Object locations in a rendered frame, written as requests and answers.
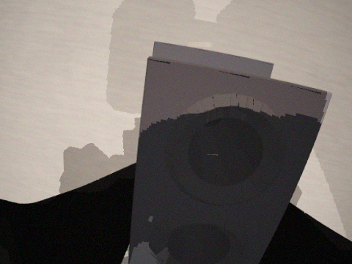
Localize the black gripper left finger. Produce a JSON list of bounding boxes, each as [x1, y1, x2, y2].
[[0, 162, 136, 264]]

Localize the grey plate with holes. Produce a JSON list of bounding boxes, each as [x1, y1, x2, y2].
[[128, 56, 332, 264]]

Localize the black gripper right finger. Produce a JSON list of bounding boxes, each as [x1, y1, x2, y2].
[[259, 202, 352, 264]]

